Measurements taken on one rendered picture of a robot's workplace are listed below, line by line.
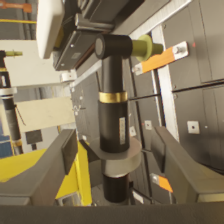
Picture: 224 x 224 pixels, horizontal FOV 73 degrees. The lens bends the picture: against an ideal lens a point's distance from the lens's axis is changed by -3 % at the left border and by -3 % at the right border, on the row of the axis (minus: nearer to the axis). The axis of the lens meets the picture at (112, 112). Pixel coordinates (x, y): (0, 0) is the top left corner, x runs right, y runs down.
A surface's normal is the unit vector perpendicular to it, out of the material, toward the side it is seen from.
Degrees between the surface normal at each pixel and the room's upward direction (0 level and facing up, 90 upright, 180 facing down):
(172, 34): 0
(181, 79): 0
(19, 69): 90
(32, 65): 90
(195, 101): 0
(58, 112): 90
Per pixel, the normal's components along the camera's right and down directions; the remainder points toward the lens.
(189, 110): -0.87, 0.16
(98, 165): 0.49, 0.22
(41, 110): 0.47, -0.04
